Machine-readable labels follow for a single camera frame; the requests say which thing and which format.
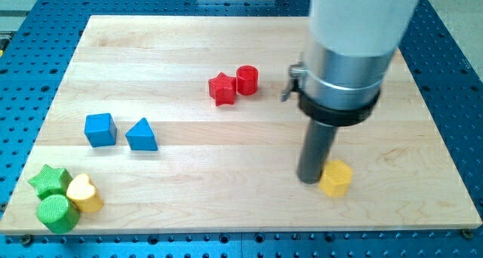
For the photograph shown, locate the green star block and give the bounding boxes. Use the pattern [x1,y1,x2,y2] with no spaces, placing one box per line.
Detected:
[28,164,72,201]

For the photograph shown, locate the light wooden board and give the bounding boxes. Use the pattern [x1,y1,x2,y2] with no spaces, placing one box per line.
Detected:
[1,15,481,235]

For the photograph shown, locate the blue cube block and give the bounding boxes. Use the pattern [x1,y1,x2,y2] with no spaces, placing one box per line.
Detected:
[84,113,117,148]

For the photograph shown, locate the green cylinder block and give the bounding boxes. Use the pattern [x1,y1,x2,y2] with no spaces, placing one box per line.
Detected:
[36,195,80,234]

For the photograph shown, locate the red cylinder block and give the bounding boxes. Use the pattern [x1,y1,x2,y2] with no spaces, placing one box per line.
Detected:
[236,65,259,96]

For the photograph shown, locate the yellow pentagon block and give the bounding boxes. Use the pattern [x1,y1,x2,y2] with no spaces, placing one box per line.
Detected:
[318,160,352,197]

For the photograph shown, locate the blue triangle block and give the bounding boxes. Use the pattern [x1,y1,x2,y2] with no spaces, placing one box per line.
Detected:
[125,118,158,151]

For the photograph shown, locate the yellow heart block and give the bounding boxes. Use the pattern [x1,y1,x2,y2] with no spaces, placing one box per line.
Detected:
[66,174,104,213]

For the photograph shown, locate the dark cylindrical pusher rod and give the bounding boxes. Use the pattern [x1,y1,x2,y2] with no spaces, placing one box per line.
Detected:
[297,120,337,184]

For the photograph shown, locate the red star block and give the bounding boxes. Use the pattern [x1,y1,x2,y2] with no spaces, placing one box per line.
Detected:
[208,72,237,106]

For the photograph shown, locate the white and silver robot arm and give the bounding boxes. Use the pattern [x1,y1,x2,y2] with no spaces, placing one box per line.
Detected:
[294,0,419,127]

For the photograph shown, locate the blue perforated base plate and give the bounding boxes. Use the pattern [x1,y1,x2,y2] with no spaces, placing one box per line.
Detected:
[1,0,482,257]

